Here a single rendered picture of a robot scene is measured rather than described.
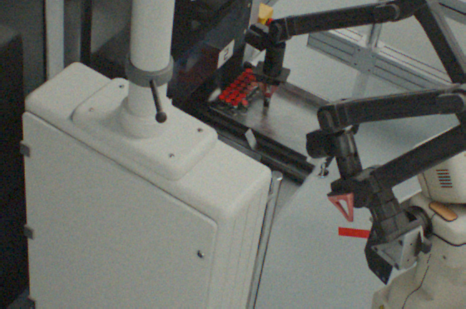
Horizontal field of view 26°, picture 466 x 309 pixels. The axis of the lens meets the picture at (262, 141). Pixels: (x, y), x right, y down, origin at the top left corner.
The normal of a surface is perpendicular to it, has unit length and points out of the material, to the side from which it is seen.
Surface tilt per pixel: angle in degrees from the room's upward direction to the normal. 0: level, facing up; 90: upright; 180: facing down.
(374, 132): 0
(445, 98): 81
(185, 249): 90
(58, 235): 90
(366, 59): 90
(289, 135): 0
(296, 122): 0
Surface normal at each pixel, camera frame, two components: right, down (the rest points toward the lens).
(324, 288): 0.13, -0.72
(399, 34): -0.49, 0.55
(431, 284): -0.79, 0.34
